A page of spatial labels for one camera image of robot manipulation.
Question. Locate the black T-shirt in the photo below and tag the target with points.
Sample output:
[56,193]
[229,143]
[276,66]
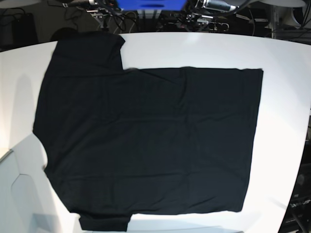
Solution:
[163,141]

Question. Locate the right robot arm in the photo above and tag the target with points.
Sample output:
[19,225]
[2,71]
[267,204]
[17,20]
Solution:
[97,8]

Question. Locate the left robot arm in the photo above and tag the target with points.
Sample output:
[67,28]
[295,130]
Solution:
[206,11]

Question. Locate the black power strip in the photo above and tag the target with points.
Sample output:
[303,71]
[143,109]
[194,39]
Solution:
[211,27]

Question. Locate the blue box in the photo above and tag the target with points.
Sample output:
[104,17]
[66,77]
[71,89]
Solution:
[171,5]

